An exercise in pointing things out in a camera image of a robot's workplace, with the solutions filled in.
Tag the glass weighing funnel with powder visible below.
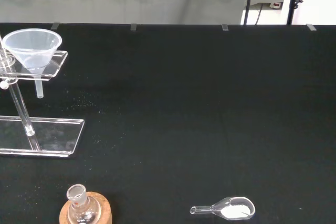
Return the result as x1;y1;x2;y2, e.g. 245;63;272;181
190;196;256;221

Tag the clear acrylic funnel stand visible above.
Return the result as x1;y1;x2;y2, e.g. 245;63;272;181
0;34;85;159

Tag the black bench cloth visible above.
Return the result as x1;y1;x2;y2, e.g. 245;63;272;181
0;23;336;224

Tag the round-bottom glass flask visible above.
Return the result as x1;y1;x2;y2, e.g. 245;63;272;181
66;184;102;224

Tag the black cable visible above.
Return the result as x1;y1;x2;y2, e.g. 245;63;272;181
256;3;264;25

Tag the cork ring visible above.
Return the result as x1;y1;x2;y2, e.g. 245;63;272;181
59;191;113;224

